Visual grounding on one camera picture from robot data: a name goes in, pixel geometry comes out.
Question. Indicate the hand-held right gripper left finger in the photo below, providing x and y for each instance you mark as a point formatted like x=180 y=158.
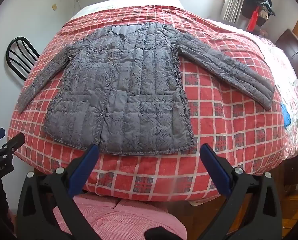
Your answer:
x=81 y=171

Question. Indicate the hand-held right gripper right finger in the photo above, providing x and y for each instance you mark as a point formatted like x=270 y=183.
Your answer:
x=217 y=171

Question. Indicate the grey quilted rose-print jacket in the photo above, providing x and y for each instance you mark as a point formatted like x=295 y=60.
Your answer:
x=139 y=92

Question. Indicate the black clothes hanger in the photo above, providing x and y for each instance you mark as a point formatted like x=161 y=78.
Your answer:
x=266 y=6

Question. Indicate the red plaid blanket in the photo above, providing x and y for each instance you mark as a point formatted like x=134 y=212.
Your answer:
x=229 y=145

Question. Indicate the person's pink fleece clothing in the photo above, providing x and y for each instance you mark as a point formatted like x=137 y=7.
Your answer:
x=119 y=217

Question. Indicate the dark wooden nightstand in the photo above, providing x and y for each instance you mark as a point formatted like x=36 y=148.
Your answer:
x=295 y=170

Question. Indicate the blue cloth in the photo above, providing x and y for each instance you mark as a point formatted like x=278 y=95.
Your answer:
x=286 y=116

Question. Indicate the black metal chair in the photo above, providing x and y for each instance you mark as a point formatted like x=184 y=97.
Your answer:
x=20 y=38

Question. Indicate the floral quilt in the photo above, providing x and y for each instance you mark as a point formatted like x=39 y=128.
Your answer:
x=290 y=85

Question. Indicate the dark wooden headboard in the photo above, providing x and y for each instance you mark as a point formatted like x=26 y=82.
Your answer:
x=293 y=50

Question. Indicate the red hanging bag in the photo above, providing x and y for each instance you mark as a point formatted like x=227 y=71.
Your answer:
x=253 y=21

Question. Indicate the white curtain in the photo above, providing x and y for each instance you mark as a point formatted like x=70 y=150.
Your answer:
x=232 y=5

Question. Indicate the white bed sheet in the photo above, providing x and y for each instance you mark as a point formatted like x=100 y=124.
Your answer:
x=129 y=3

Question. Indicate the wall socket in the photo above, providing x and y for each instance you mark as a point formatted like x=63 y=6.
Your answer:
x=54 y=7

